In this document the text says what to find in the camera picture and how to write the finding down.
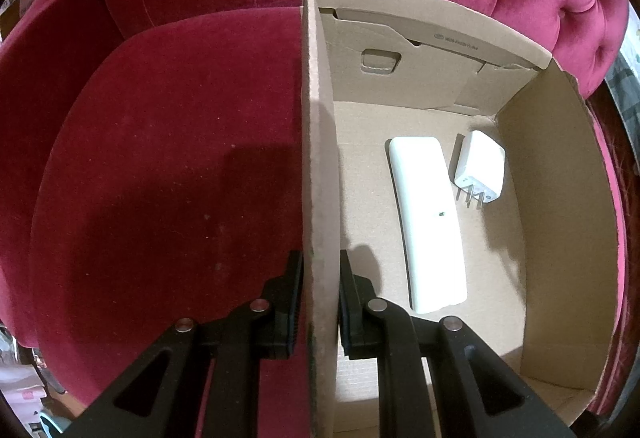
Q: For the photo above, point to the cardboard box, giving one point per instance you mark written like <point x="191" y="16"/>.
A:
<point x="550" y="218"/>

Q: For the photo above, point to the white remote control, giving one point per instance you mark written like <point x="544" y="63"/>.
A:
<point x="430" y="228"/>

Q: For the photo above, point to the pink and white bag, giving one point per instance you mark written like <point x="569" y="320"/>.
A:
<point x="25" y="393"/>

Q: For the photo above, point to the large white wall charger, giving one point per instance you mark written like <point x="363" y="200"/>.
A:
<point x="482" y="162"/>

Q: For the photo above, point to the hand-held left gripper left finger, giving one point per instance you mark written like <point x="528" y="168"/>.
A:
<point x="295" y="308"/>

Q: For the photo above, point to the red velvet tufted armchair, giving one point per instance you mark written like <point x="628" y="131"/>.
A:
<point x="175" y="167"/>

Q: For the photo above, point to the grey plaid blanket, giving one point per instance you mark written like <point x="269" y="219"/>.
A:
<point x="622" y="82"/>

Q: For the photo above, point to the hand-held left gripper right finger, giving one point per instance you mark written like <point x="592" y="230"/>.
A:
<point x="350" y="313"/>

